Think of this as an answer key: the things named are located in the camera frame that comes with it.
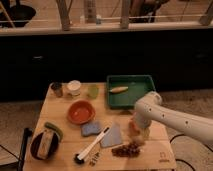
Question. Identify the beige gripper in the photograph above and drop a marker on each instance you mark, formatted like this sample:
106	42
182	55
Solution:
139	129

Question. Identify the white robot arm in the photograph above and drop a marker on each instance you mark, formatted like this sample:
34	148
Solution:
149	108

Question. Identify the red bowl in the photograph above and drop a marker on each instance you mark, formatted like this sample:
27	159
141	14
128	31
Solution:
80	112

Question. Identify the dark grape bunch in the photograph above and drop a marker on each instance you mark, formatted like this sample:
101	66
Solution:
128	150

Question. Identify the blue cloth piece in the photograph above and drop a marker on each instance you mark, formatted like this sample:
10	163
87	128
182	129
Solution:
113	137

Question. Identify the green plastic tray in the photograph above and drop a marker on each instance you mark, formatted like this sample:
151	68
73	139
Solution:
137	87

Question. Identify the yellow corn cob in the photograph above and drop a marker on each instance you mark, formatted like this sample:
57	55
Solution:
118	89

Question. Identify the blue sponge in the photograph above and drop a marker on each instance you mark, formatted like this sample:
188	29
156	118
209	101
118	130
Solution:
90	128

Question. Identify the green small cup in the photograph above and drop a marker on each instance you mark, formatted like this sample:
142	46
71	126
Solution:
93	91

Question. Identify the white black dish brush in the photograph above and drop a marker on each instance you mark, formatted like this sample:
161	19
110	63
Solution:
80	158

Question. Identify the white cup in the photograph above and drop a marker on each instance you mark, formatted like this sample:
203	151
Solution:
74	87

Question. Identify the green cucumber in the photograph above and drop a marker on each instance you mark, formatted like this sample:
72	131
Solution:
54	128

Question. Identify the beige wrapped bar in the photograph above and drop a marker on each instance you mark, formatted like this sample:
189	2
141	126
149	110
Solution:
45	144

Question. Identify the black chair frame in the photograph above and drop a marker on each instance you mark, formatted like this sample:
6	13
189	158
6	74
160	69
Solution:
20	159

